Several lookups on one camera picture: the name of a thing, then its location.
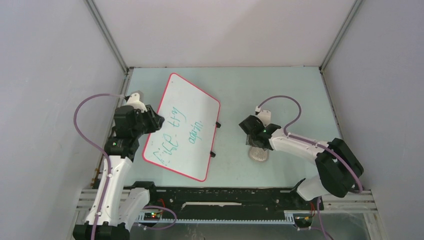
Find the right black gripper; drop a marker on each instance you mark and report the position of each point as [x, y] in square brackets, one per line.
[249, 141]

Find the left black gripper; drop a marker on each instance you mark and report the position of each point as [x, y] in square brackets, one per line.
[155, 120]

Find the grey mesh sponge eraser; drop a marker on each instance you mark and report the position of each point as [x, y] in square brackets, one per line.
[258, 154]

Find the pink-framed whiteboard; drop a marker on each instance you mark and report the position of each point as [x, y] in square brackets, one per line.
[185, 141]

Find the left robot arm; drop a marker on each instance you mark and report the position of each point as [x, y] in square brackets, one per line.
[108, 219]

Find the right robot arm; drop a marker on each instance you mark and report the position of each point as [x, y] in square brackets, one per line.
[338, 169]

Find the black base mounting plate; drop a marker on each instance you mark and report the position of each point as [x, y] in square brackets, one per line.
[275, 198]

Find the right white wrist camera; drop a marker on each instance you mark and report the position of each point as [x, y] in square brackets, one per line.
[263, 115]

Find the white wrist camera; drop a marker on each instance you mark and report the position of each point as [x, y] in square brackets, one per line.
[135, 99]
[263, 115]

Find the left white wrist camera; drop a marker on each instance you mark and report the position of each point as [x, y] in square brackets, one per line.
[135, 99]

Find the left corner aluminium post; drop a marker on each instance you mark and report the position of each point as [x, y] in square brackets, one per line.
[104, 30]

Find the corner aluminium post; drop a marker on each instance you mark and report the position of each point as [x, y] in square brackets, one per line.
[340, 34]
[104, 30]

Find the aluminium frame rail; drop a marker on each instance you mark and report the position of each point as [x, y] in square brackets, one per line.
[232, 221]

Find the right corner aluminium post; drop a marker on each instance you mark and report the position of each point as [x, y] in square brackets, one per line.
[340, 34]

